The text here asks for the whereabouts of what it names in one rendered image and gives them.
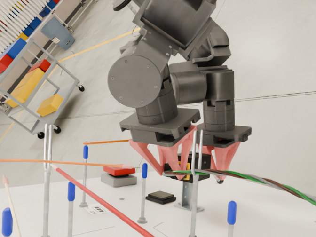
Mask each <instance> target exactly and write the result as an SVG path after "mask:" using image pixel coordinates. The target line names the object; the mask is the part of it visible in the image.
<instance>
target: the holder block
mask: <svg viewBox="0 0 316 237"><path fill-rule="evenodd" d="M177 155H178V161H181V153H177ZM198 159H199V153H198V152H196V154H195V169H198ZM205 162H206V163H205ZM187 163H190V169H191V164H192V151H190V152H189V156H188V162H187ZM210 167H211V155H210V154H204V153H202V165H201V170H204V169H210ZM208 178H210V174H199V179H198V181H201V180H205V179H208ZM171 179H174V178H171ZM175 180H178V179H175ZM180 181H183V182H188V183H193V175H192V174H190V178H189V180H185V179H182V180H180Z"/></svg>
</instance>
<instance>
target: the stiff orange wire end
mask: <svg viewBox="0 0 316 237"><path fill-rule="evenodd" d="M128 141H129V139H128V140H114V141H100V142H83V144H84V145H89V144H101V143H114V142H128Z"/></svg>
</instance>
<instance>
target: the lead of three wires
mask: <svg viewBox="0 0 316 237"><path fill-rule="evenodd" d="M162 174H163V176H176V175H190V174H192V172H191V169H190V170H185V171H184V170H177V171H172V169H171V170H168V171H164V172H163V173H162ZM195 174H199V169H195Z"/></svg>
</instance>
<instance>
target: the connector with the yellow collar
mask: <svg viewBox="0 0 316 237"><path fill-rule="evenodd" d="M168 170H171V167H170V165H169V163H165V167H164V171H168ZM167 177H169V178H174V179H178V178H177V177H176V176H167ZM185 178H187V175H185V176H184V177H183V178H182V179H185ZM182 179H181V180H182Z"/></svg>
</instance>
